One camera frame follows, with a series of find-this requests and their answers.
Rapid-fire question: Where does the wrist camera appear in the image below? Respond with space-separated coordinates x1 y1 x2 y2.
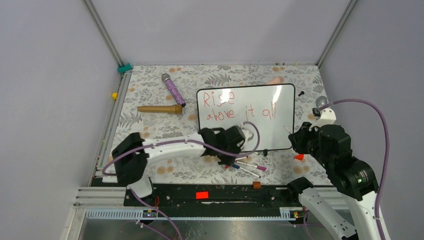
241 127 255 143
311 108 337 129

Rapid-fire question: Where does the white cable duct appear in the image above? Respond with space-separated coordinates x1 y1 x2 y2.
85 207 303 221

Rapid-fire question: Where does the pink toy handle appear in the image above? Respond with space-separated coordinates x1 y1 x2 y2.
267 76 284 85

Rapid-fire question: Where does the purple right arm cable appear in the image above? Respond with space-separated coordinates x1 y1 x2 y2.
312 98 391 240

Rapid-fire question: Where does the red rectangular tape marker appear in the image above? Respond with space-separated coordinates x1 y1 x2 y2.
195 191 209 200

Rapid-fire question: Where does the grey toy microphone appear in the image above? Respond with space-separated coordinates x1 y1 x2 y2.
315 95 328 109

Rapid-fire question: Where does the wooden rolling pin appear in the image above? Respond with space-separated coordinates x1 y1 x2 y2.
136 104 183 115

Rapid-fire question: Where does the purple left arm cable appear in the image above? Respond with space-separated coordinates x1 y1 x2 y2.
101 121 261 240

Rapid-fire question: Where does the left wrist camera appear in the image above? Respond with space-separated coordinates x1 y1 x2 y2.
241 127 255 143

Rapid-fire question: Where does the white black-framed whiteboard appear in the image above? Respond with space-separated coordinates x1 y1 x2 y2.
196 83 296 151

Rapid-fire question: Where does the pink whiteboard marker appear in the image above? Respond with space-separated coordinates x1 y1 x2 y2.
236 161 267 171

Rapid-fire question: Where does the blue whiteboard marker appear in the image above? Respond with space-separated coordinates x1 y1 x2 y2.
232 164 261 179

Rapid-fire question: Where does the red triangular block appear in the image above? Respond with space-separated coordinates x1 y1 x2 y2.
294 154 305 161

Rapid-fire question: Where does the teal corner clip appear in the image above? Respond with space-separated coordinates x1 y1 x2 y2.
117 63 133 74

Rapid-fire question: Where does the purple toy microphone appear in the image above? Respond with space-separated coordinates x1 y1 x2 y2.
161 73 186 108

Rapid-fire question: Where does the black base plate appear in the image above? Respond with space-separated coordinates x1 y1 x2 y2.
142 183 307 216

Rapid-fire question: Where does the small brown block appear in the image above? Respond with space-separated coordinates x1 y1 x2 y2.
252 181 262 190

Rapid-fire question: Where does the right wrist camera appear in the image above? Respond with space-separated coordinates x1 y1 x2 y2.
311 108 337 129

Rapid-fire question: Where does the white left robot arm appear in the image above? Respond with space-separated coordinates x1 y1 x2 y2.
103 125 254 206

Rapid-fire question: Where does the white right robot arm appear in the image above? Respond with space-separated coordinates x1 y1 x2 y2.
286 122 390 240

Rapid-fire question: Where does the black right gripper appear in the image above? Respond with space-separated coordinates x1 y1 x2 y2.
287 120 333 168

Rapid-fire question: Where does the yellow cube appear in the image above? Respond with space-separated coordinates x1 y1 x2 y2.
111 92 118 100

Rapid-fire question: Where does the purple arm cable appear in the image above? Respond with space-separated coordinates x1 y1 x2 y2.
101 121 261 240
312 98 391 240

